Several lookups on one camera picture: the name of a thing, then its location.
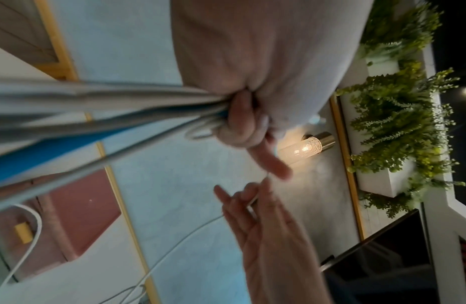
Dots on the person's right hand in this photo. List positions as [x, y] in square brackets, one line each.
[281, 252]

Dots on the person's left hand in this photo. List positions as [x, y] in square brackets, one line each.
[270, 50]

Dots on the pink and green drawer box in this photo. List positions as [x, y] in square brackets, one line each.
[82, 213]

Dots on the white planter box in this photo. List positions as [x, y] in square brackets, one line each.
[383, 181]

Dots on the green plants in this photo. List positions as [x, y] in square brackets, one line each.
[398, 118]

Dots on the white table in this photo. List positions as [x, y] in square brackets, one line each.
[86, 282]

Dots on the yellow mesh fence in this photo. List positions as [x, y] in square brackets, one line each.
[52, 44]

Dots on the glass wall lamp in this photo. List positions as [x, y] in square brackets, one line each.
[307, 147]

